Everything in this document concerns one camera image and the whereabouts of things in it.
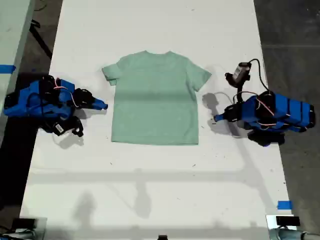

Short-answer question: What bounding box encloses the blue tape strip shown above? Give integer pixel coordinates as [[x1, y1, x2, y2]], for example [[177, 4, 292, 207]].
[[277, 200, 293, 211], [0, 64, 17, 74]]

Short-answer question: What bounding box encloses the black camera cable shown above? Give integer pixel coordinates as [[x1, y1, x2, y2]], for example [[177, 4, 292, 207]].
[[249, 58, 271, 91], [26, 92, 62, 128]]

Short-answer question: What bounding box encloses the pale green T-shirt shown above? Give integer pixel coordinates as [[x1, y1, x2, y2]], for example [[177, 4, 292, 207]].
[[101, 50, 213, 146]]

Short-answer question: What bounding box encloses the thin green cable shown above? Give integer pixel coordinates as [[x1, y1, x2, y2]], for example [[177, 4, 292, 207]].
[[34, 0, 49, 11]]

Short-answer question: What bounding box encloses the pale side table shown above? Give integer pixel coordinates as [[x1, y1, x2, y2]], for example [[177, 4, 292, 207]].
[[0, 0, 36, 146]]

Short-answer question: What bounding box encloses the black stand leg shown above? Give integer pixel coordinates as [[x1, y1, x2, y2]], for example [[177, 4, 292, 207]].
[[29, 20, 54, 60]]

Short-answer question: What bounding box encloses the black camera box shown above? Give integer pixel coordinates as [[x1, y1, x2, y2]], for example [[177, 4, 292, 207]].
[[49, 121, 67, 137], [233, 62, 252, 82]]

